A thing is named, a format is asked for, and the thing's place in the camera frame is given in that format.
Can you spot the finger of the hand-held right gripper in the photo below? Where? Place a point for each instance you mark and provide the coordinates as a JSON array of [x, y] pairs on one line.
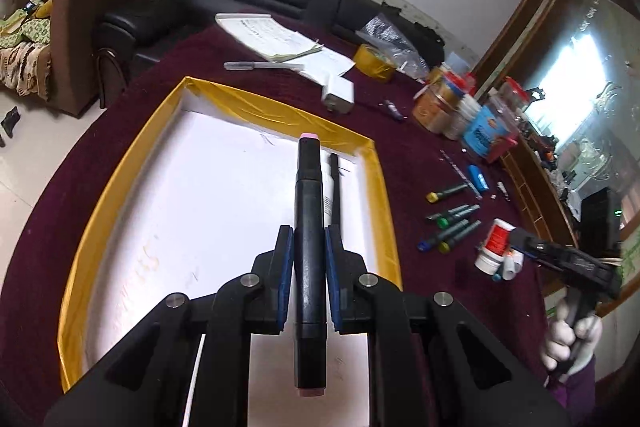
[[529, 244]]

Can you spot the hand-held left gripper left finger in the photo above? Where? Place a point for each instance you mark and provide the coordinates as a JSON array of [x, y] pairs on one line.
[[285, 264]]

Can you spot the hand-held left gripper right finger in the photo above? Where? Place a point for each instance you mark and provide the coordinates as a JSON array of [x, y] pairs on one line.
[[333, 267]]

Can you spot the small white tube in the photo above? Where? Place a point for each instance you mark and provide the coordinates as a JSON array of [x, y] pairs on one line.
[[512, 266]]

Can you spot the black marker pink caps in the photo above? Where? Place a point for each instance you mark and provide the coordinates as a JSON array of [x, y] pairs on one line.
[[310, 252]]

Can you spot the white bottle red label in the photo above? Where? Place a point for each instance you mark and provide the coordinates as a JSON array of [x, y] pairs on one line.
[[492, 244]]

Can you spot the white tray yellow tape rim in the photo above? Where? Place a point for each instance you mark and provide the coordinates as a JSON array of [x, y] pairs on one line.
[[200, 187]]

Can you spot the person's right forearm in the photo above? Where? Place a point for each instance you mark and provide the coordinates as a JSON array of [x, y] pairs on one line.
[[575, 397]]

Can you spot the person's right hand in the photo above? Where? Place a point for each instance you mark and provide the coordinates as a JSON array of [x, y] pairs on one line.
[[560, 342]]

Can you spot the wooden glass cabinet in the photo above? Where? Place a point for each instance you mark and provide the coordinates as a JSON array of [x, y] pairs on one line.
[[540, 187]]

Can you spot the black marker yellow cap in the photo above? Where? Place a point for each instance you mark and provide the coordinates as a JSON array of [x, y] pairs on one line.
[[446, 193], [460, 236]]

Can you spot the thin black pen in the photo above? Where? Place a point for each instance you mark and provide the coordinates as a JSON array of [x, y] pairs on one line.
[[335, 192]]

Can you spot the black marker green cap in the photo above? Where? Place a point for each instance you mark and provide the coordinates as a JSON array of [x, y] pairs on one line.
[[452, 223]]

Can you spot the black marker grey cap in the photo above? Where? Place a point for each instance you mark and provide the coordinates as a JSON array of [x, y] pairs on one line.
[[455, 212]]

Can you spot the blue lighter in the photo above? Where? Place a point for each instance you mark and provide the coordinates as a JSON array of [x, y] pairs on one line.
[[477, 178]]

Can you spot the black marker blue cap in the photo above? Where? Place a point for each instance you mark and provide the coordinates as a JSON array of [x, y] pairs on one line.
[[445, 235]]

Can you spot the thin silver rod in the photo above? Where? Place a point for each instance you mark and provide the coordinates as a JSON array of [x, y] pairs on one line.
[[460, 172]]

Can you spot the blue printed box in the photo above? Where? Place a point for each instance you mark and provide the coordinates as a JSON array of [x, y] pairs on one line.
[[487, 132]]

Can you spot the clear plastic container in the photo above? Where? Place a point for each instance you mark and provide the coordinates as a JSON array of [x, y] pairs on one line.
[[465, 117]]

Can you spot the thin white stick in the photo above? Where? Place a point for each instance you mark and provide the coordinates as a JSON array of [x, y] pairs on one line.
[[194, 382]]

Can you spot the red lid plastic jar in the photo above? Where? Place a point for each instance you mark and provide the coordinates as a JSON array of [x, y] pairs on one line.
[[515, 96]]

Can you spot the plastic jar orange contents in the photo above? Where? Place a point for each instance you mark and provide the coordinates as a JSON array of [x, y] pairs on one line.
[[434, 107]]

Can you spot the white power adapter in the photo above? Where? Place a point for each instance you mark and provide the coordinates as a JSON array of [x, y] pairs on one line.
[[337, 93]]

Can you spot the yellow tape roll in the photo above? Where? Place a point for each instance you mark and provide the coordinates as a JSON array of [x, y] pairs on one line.
[[372, 67]]

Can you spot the white paper sheet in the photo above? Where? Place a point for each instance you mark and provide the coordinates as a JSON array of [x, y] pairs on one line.
[[325, 62]]

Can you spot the black bag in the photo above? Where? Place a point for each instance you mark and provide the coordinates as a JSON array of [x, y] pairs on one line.
[[425, 38]]

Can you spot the white notepad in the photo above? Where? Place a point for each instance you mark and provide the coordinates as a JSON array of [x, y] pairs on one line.
[[260, 32]]

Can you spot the clear plastic bag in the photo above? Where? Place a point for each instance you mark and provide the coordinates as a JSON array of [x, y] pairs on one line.
[[390, 37]]

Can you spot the brown armchair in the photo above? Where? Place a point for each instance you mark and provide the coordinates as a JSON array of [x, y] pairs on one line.
[[85, 32]]

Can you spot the black item on floor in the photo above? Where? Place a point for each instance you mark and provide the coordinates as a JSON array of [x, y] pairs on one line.
[[10, 122]]

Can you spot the patterned blanket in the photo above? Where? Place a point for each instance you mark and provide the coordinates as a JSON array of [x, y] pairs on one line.
[[25, 52]]

